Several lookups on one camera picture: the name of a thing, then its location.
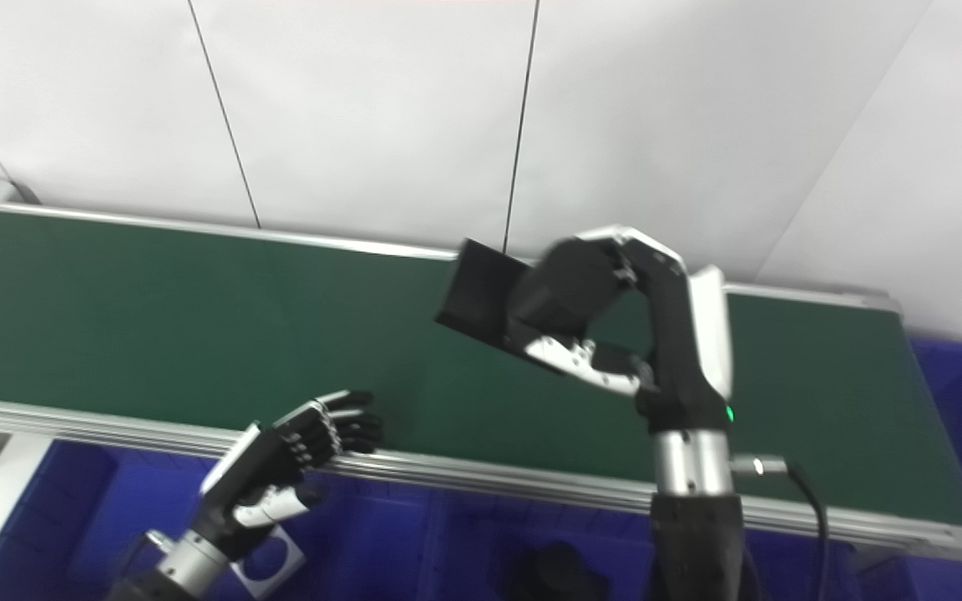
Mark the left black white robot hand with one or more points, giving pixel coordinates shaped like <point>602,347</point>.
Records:
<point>264,467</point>

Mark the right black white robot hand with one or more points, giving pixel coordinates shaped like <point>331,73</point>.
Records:
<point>686,351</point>

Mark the black cylinder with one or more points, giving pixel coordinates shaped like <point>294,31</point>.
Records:
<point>560,576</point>
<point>481,296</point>

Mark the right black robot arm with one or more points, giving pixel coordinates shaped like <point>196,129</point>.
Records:
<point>694,542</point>

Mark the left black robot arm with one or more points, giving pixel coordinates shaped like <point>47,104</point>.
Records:
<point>189,568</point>

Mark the green conveyor belt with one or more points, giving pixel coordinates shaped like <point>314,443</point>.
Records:
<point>155,317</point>
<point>489,482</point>

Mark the grey plate with round hole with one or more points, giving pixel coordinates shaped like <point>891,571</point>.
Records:
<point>260,591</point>

